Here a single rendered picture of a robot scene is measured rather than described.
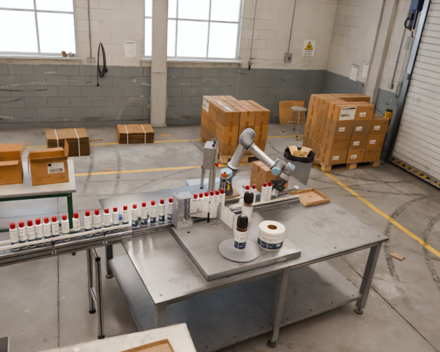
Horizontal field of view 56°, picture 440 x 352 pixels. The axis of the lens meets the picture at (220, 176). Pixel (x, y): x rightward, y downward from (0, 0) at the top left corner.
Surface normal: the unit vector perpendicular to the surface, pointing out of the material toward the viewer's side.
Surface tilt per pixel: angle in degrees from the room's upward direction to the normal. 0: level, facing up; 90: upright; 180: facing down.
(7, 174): 90
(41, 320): 0
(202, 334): 1
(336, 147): 92
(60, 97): 90
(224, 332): 0
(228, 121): 90
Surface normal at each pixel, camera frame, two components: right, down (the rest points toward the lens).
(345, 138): 0.40, 0.36
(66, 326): 0.07, -0.91
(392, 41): -0.94, 0.07
